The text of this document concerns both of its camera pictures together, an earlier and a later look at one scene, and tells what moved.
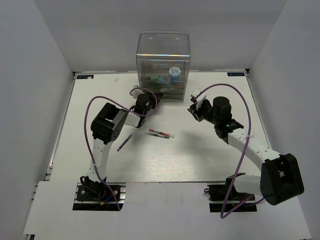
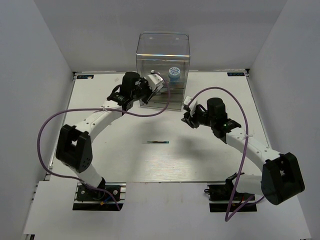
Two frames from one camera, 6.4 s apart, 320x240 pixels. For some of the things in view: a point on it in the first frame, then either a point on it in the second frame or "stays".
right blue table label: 235,74 stays
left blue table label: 85,76 stays
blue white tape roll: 174,74 stays
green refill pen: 159,135 to 159,142
